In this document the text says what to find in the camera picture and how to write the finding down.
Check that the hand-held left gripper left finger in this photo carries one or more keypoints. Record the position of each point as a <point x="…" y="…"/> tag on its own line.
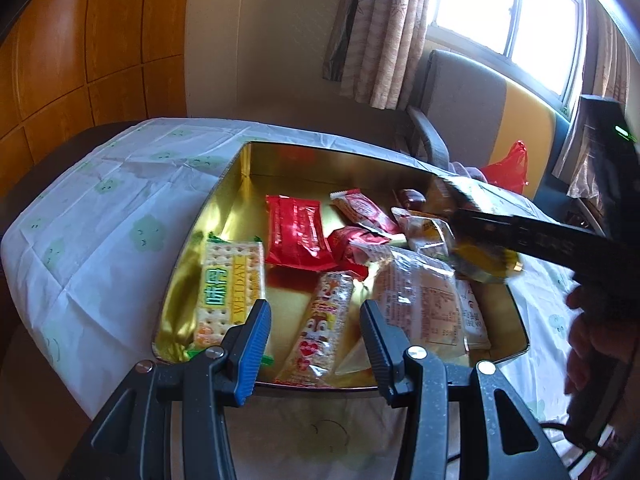
<point x="252" y="355"/>

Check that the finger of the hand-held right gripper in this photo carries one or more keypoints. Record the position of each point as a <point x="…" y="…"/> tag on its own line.
<point x="480" y="217"/>

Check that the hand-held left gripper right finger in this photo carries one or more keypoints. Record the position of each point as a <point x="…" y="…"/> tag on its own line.
<point x="380" y="355"/>

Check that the clear packet with yellow cake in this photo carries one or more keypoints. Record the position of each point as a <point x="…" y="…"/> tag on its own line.
<point x="425" y="232"/>

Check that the large clear bread packet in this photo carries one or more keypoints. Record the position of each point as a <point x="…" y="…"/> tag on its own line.
<point x="425" y="305"/>

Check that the long white red bar packet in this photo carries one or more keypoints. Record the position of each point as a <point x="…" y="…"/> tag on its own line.
<point x="317" y="330"/>

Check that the dark brown round packet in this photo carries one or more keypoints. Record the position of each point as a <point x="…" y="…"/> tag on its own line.
<point x="411" y="197"/>

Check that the green yellow cracker packet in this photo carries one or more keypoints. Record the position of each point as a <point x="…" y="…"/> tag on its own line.
<point x="230" y="285"/>

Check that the white clear packet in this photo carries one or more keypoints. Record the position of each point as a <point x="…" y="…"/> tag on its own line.
<point x="472" y="317"/>

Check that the crinkled red foil packet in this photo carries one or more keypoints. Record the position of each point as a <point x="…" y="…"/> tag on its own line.
<point x="357" y="247"/>

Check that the small red white packet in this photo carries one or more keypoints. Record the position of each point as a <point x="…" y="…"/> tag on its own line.
<point x="367" y="210"/>

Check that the large red packet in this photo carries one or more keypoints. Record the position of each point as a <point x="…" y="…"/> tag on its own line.
<point x="297" y="232"/>

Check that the gold square tin box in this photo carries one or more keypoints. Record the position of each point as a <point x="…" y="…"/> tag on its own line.
<point x="300" y="170"/>

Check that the person's right hand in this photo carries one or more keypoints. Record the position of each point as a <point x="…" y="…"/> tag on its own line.
<point x="587" y="330"/>

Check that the pink cloth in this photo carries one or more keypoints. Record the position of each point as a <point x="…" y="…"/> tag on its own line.
<point x="467" y="170"/>

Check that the red plastic bag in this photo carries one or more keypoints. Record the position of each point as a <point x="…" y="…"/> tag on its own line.
<point x="510" y="170"/>

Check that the grey yellow blue armchair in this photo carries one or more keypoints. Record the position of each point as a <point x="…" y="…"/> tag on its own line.
<point x="465" y="95"/>

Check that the beige patterned curtain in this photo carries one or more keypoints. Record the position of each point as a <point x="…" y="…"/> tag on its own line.
<point x="385" y="35"/>
<point x="607" y="60"/>

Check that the white cloud print tablecloth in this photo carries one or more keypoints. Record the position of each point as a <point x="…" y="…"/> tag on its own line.
<point x="100" y="240"/>

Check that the window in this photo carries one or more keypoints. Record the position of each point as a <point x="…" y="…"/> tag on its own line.
<point x="490" y="0"/>

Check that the dark table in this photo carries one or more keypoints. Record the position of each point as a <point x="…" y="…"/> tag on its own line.
<point x="45" y="160"/>

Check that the orange wooden wardrobe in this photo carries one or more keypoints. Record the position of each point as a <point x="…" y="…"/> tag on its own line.
<point x="100" y="50"/>

